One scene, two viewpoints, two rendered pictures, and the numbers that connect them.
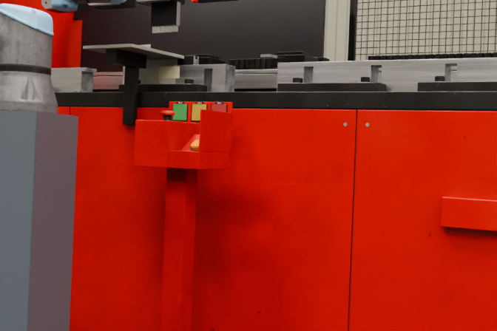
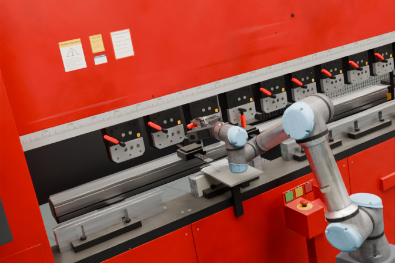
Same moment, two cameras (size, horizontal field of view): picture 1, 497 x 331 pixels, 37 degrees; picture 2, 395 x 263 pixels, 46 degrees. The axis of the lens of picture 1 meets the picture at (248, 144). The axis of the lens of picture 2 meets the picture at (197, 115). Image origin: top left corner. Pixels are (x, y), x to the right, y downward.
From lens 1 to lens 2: 264 cm
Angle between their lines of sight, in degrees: 57
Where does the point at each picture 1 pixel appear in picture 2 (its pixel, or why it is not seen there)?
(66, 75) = (148, 203)
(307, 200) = not seen: hidden behind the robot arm
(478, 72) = (364, 121)
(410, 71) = (342, 128)
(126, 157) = (238, 234)
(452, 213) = (386, 184)
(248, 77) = (221, 149)
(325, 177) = not seen: hidden behind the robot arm
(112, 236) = not seen: outside the picture
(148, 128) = (314, 216)
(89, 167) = (214, 252)
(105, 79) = (117, 187)
